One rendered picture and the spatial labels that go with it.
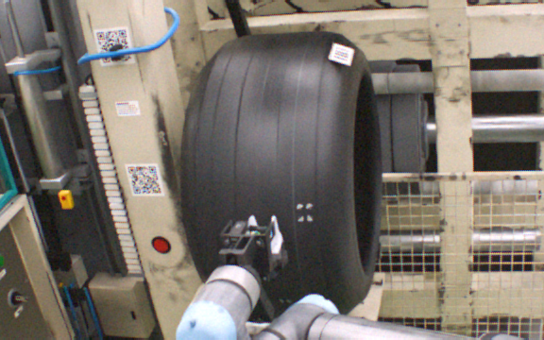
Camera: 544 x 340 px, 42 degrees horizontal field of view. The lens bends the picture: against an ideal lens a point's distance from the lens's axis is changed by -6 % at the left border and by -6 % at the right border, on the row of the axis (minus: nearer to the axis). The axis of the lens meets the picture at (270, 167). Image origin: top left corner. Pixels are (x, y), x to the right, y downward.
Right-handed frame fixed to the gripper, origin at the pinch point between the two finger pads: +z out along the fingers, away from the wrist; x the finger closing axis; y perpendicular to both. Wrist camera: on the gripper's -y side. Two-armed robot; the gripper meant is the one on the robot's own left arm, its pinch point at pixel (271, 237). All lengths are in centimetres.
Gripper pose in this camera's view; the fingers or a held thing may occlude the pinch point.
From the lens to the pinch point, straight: 123.1
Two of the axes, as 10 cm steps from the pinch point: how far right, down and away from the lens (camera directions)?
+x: -9.6, 0.2, 2.7
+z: 2.5, -3.6, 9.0
